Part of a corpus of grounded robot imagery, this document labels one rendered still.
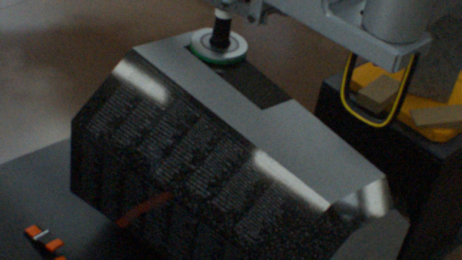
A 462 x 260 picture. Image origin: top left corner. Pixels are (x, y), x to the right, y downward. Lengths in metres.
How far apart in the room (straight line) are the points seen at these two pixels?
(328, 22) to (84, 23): 2.56
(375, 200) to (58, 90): 2.17
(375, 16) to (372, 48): 0.09
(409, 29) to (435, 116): 0.73
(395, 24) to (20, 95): 2.33
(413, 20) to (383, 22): 0.08
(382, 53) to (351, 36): 0.11
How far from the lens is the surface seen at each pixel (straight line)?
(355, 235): 2.25
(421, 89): 2.96
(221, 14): 2.68
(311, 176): 2.27
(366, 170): 2.36
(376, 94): 2.81
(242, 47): 2.77
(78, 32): 4.51
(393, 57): 2.17
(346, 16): 2.28
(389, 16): 2.15
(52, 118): 3.80
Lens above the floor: 2.29
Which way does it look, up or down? 37 degrees down
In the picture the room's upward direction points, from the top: 11 degrees clockwise
